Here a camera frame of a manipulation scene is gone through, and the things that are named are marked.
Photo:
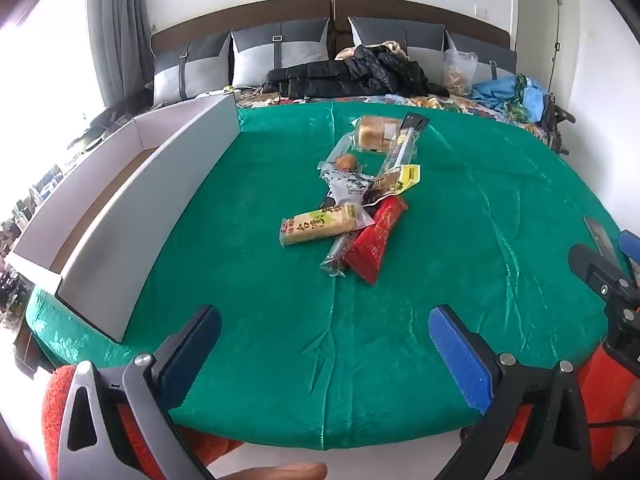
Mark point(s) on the sliced bread packet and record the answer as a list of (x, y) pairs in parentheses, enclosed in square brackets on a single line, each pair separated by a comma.
[(372, 132)]

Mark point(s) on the black chair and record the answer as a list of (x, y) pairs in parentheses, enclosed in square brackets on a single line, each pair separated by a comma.
[(555, 120)]

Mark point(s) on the grey two-tone pillow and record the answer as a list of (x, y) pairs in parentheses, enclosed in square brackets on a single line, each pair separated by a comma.
[(192, 70), (487, 57), (400, 32), (280, 52)]

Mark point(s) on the round bun clear packet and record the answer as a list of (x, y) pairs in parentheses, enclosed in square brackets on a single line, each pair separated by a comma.
[(345, 162)]

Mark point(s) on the clear plastic bag of food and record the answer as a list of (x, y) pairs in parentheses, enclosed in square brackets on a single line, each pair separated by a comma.
[(459, 72)]

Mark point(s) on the grey black snack packet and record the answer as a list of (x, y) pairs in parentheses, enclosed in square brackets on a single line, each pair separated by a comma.
[(350, 182)]

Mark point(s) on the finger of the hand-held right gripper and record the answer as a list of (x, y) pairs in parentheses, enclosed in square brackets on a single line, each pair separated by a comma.
[(597, 235), (590, 267)]

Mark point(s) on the clear printed snack packet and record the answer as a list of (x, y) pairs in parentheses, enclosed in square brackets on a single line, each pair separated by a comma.
[(345, 142)]

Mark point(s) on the grey curtain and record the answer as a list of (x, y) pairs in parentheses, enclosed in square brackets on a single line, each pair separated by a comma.
[(120, 25)]

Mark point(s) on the black puffer jacket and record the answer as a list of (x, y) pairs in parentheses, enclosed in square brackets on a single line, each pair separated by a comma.
[(350, 77)]

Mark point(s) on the white cardboard box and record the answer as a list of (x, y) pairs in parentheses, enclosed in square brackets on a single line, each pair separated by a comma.
[(150, 200)]

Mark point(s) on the long black-topped stick packet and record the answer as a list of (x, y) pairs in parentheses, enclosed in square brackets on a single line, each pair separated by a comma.
[(400, 152)]

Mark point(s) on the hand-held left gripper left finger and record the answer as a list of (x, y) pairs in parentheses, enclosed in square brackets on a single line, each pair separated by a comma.
[(197, 355)]

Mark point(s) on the cream cake bar packet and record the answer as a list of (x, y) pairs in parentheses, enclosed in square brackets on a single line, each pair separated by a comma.
[(315, 225)]

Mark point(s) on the tan patterned cloth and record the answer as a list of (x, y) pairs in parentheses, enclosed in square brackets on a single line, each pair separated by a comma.
[(392, 47)]

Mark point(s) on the thin clear grey packet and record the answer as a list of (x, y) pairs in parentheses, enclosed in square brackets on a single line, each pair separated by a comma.
[(335, 260)]

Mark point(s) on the orange fuzzy garment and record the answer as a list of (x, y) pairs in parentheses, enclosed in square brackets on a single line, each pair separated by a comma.
[(55, 410)]

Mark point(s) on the yellow tofu snack packet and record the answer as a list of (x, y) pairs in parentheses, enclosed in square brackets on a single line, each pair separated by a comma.
[(407, 177)]

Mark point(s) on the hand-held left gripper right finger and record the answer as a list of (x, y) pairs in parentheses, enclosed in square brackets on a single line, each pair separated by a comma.
[(457, 360)]

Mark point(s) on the blue cloth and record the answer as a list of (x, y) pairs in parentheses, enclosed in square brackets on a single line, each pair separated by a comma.
[(492, 91)]

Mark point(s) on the person's left hand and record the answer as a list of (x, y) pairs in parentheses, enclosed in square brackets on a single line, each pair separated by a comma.
[(285, 472)]

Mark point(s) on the red snack packet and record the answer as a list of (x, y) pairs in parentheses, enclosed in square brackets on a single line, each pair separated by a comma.
[(375, 242)]

